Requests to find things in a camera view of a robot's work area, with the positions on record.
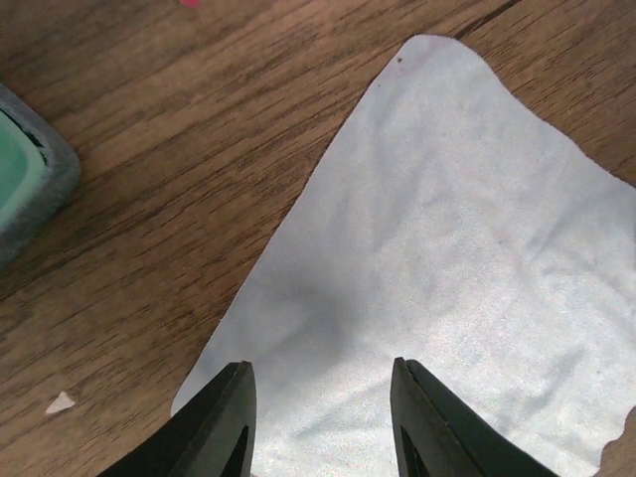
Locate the grey green glasses case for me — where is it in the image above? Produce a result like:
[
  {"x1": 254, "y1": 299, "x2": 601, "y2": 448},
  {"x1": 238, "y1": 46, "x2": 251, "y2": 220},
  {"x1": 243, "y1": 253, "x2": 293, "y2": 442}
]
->
[{"x1": 1, "y1": 85, "x2": 80, "y2": 268}]

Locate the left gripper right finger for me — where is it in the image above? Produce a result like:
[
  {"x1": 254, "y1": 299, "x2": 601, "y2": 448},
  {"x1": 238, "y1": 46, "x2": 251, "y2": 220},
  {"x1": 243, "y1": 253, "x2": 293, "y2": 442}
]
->
[{"x1": 391, "y1": 358, "x2": 554, "y2": 476}]

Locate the light blue cleaning cloth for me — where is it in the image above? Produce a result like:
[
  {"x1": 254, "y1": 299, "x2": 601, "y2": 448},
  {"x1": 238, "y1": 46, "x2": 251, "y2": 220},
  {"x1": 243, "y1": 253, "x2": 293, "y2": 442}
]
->
[{"x1": 173, "y1": 35, "x2": 635, "y2": 476}]

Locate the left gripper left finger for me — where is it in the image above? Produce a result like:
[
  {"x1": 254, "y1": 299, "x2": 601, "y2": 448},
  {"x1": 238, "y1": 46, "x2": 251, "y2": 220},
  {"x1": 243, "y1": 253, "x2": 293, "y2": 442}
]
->
[{"x1": 100, "y1": 362, "x2": 256, "y2": 477}]

